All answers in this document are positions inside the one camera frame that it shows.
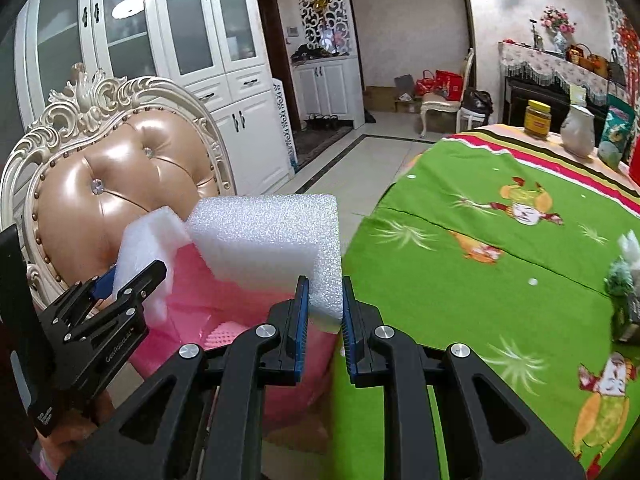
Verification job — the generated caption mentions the black handbag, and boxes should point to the black handbag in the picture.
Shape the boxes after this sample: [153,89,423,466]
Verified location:
[607,49,629,87]

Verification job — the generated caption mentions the white lattice wall partition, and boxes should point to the white lattice wall partition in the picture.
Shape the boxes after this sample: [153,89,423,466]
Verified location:
[604,0,640,61]

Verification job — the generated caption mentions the green snack bag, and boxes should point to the green snack bag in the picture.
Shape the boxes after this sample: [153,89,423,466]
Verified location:
[598,94,636,168]

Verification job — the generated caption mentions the flower bouquet in porcelain vase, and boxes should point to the flower bouquet in porcelain vase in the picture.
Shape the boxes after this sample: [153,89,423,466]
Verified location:
[540,6,577,56]

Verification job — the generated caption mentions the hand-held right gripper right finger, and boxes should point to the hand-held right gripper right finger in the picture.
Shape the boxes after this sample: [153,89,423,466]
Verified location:
[340,276,588,480]

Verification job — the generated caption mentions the white ceramic jug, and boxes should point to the white ceramic jug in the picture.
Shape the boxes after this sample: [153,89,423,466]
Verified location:
[560,85,597,158]

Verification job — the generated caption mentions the pink trash bin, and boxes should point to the pink trash bin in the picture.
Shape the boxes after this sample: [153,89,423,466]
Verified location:
[131,240,343,436]

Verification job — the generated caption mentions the small white foam piece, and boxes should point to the small white foam piece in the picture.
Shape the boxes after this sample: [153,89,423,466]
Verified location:
[111,206,193,318]

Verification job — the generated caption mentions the dark piano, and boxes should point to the dark piano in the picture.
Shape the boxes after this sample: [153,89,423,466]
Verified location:
[502,75,608,133]

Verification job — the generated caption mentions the white carved panel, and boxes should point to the white carved panel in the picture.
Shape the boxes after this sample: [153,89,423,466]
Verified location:
[272,77,302,172]

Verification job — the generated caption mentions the dark door mat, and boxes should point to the dark door mat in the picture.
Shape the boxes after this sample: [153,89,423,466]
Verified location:
[292,125,357,172]

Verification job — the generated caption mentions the dark brown door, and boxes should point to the dark brown door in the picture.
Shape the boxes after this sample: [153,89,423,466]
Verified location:
[256,0,302,132]

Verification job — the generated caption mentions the cream ornate dining chair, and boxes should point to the cream ornate dining chair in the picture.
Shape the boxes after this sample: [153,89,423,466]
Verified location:
[420,49,493,137]

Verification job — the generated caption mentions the person's left hand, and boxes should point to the person's left hand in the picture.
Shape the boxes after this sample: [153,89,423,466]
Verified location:
[47,387,118,468]

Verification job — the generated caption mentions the white glass-door cabinet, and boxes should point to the white glass-door cabinet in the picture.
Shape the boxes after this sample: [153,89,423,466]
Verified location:
[15,0,296,196]

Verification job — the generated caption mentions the red hanging knot decoration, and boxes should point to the red hanging knot decoration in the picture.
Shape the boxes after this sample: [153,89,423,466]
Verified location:
[617,15,640,63]

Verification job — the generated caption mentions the green printed tablecloth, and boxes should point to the green printed tablecloth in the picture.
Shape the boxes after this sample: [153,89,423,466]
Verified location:
[330,130,640,480]

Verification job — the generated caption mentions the red thermos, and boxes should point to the red thermos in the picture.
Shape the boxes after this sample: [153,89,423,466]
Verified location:
[627,125,640,186]

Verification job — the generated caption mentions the black bag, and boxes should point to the black bag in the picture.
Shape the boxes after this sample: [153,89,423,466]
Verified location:
[462,89,494,117]

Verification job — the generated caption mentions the brown woven handbag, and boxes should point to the brown woven handbag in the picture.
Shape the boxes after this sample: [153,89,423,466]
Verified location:
[580,52,609,79]

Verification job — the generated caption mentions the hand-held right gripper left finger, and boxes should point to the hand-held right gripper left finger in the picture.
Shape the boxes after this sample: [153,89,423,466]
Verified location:
[57,275,321,480]

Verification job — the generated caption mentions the pair of black shoes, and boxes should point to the pair of black shoes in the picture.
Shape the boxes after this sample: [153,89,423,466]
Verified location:
[305,112,342,129]

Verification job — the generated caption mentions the large white foam block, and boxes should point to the large white foam block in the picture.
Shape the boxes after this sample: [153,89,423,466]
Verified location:
[186,194,345,333]

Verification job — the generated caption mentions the green tissue box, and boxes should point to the green tissue box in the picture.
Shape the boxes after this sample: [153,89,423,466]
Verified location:
[605,230,640,346]

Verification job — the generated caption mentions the floral fringed piano cloth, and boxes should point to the floral fringed piano cloth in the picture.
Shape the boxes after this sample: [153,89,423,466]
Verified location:
[497,40,626,107]

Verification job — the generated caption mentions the ornate cream leather chair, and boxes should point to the ornate cream leather chair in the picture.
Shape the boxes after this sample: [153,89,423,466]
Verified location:
[0,62,238,311]

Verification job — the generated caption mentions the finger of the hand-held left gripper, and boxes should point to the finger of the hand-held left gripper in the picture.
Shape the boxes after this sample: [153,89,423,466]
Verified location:
[40,266,120,332]
[62,260,168,343]

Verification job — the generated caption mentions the white low cabinet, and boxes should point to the white low cabinet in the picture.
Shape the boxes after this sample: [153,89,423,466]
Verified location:
[291,55,366,131]

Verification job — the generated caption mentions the yellow jar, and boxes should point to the yellow jar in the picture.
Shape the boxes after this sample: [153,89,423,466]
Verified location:
[523,100,552,140]

